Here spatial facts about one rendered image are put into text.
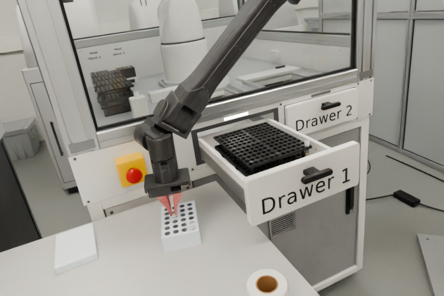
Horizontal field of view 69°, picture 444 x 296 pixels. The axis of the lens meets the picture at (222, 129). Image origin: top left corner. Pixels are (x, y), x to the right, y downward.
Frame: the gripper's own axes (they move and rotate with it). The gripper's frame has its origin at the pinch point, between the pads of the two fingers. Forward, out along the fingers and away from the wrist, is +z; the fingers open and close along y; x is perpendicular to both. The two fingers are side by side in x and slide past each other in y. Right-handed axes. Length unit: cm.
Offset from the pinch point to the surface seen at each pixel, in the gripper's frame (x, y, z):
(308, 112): -28, -47, -9
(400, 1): -147, -169, -34
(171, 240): 7.0, 1.1, 2.6
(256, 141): -11.5, -24.3, -9.2
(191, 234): 7.0, -3.5, 2.1
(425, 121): -119, -175, 45
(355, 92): -32, -66, -12
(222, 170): -4.3, -13.5, -6.0
